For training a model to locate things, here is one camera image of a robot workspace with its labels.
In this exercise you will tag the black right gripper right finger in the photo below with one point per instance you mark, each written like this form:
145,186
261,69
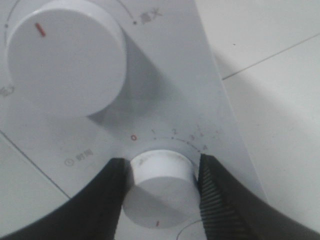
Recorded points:
230,211

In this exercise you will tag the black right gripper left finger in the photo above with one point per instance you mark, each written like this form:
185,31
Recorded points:
92,214

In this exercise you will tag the white timer knob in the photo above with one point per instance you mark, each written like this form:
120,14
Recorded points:
161,189

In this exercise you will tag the white microwave oven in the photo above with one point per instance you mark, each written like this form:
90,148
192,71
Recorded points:
173,99

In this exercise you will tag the white upper power knob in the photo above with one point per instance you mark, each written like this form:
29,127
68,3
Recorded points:
68,58

